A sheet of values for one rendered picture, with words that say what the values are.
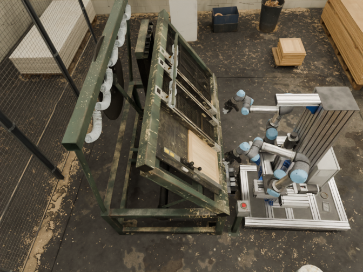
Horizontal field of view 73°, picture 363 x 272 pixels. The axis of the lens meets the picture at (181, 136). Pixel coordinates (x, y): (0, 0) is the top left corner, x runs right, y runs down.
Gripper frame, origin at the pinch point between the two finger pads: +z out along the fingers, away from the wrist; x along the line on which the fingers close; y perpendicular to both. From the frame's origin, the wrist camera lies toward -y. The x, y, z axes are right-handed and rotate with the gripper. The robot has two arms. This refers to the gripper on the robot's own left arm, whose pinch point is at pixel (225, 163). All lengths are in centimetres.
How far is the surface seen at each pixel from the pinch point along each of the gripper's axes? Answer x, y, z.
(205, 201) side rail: 31.9, 8.3, 22.5
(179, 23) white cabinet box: -414, 35, 119
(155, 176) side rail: 35, 68, -5
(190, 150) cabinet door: -13.8, 29.8, 17.5
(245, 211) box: 29, -41, 27
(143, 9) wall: -551, 119, 204
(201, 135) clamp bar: -40.7, 16.7, 21.0
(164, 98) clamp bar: -38, 74, -14
